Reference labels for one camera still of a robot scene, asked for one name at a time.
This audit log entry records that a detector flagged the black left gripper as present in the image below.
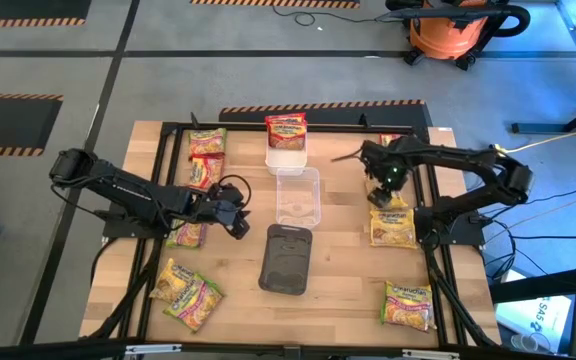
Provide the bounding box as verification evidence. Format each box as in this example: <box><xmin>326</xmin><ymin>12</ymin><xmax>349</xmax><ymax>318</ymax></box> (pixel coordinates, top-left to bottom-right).
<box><xmin>193</xmin><ymin>192</ymin><xmax>253</xmax><ymax>241</ymax></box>

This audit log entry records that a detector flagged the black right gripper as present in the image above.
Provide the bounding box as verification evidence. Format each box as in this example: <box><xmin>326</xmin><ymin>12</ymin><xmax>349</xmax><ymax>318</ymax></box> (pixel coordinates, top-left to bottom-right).
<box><xmin>366</xmin><ymin>144</ymin><xmax>414</xmax><ymax>210</ymax></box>

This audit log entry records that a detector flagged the dark grey plastic bin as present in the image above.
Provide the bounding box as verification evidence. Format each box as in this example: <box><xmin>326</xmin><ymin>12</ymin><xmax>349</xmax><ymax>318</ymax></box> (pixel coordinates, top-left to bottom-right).
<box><xmin>257</xmin><ymin>223</ymin><xmax>314</xmax><ymax>297</ymax></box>

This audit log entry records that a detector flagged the green Maruchan noodle pack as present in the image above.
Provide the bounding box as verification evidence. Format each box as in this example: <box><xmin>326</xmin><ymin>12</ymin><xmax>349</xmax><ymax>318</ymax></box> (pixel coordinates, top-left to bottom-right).
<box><xmin>163</xmin><ymin>275</ymin><xmax>224</xmax><ymax>334</ymax></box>
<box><xmin>165</xmin><ymin>221</ymin><xmax>208</xmax><ymax>250</ymax></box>
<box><xmin>188</xmin><ymin>127</ymin><xmax>228</xmax><ymax>161</ymax></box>
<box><xmin>380</xmin><ymin>280</ymin><xmax>438</xmax><ymax>334</ymax></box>

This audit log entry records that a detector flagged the clear plastic bin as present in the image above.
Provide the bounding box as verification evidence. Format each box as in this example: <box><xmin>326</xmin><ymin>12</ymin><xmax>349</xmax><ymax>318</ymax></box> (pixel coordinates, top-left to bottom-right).
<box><xmin>275</xmin><ymin>166</ymin><xmax>323</xmax><ymax>230</ymax></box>

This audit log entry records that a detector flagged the white plastic bin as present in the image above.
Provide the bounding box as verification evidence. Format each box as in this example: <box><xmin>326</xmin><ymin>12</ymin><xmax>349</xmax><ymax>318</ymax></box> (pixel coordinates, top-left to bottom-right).
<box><xmin>265</xmin><ymin>117</ymin><xmax>309</xmax><ymax>177</ymax></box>

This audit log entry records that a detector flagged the black hazard-striped floor mat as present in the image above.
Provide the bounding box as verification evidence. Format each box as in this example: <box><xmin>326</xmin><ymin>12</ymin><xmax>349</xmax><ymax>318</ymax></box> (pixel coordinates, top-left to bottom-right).
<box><xmin>0</xmin><ymin>92</ymin><xmax>65</xmax><ymax>158</ymax></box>
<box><xmin>218</xmin><ymin>99</ymin><xmax>434</xmax><ymax>129</ymax></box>
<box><xmin>189</xmin><ymin>0</ymin><xmax>361</xmax><ymax>10</ymax></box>
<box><xmin>0</xmin><ymin>0</ymin><xmax>93</xmax><ymax>29</ymax></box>

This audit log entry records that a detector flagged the orange shop vacuum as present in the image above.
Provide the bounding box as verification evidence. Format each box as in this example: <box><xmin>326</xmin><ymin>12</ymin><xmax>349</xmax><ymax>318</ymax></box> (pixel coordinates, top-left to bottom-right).
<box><xmin>402</xmin><ymin>0</ymin><xmax>492</xmax><ymax>71</ymax></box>

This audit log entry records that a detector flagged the black desk bar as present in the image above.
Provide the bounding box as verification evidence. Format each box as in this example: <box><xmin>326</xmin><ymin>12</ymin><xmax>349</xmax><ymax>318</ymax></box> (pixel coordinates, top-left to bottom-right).
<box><xmin>487</xmin><ymin>263</ymin><xmax>576</xmax><ymax>304</ymax></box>

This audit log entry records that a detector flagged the white printed sheet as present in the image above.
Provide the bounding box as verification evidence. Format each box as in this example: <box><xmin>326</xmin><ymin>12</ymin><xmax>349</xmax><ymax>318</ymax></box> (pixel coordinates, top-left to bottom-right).
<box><xmin>494</xmin><ymin>293</ymin><xmax>576</xmax><ymax>347</ymax></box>

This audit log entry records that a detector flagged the clear plastic cup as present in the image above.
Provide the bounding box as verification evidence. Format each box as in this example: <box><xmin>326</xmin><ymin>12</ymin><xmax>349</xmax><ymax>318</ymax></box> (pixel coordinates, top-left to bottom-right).
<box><xmin>510</xmin><ymin>332</ymin><xmax>540</xmax><ymax>354</ymax></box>

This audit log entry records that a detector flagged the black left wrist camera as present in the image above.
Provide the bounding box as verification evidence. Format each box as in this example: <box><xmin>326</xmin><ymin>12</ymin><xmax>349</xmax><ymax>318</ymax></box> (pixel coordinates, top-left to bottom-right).
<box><xmin>208</xmin><ymin>181</ymin><xmax>246</xmax><ymax>203</ymax></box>

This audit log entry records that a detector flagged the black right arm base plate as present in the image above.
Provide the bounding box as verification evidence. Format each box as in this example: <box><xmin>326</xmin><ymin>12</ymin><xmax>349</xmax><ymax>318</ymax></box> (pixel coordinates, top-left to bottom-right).
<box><xmin>413</xmin><ymin>206</ymin><xmax>487</xmax><ymax>247</ymax></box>

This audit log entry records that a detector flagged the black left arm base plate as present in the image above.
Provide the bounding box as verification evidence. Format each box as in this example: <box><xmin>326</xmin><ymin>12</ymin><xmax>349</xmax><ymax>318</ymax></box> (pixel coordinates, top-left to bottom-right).
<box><xmin>101</xmin><ymin>199</ymin><xmax>170</xmax><ymax>241</ymax></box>

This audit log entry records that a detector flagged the black aluminium table frame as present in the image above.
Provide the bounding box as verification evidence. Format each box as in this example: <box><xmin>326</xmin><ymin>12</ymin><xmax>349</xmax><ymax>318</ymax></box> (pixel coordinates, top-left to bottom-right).
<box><xmin>78</xmin><ymin>112</ymin><xmax>503</xmax><ymax>360</ymax></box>

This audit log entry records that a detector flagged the yellow extension cord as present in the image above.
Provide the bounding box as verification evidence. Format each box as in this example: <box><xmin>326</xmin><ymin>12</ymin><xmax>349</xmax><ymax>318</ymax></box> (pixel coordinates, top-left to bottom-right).
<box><xmin>487</xmin><ymin>120</ymin><xmax>576</xmax><ymax>161</ymax></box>

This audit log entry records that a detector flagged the silver metal bracket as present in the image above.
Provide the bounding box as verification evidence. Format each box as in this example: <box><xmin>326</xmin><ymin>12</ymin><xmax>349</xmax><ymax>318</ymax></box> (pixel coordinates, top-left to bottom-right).
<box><xmin>124</xmin><ymin>343</ymin><xmax>183</xmax><ymax>356</ymax></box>
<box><xmin>400</xmin><ymin>348</ymin><xmax>461</xmax><ymax>360</ymax></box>

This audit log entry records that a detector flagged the black floor cable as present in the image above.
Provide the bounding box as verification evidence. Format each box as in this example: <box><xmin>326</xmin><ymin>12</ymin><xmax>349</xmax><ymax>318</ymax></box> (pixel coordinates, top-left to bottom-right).
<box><xmin>510</xmin><ymin>232</ymin><xmax>576</xmax><ymax>241</ymax></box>
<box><xmin>271</xmin><ymin>3</ymin><xmax>387</xmax><ymax>28</ymax></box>
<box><xmin>481</xmin><ymin>181</ymin><xmax>576</xmax><ymax>216</ymax></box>

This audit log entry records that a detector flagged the black desk leg frame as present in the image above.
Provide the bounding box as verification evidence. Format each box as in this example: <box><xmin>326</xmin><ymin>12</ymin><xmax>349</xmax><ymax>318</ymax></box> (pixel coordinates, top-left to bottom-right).
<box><xmin>511</xmin><ymin>0</ymin><xmax>576</xmax><ymax>135</ymax></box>

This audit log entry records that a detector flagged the black vacuum hose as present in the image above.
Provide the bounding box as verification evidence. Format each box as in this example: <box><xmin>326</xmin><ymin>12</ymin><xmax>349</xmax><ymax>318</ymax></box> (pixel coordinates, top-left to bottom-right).
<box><xmin>375</xmin><ymin>2</ymin><xmax>532</xmax><ymax>39</ymax></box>

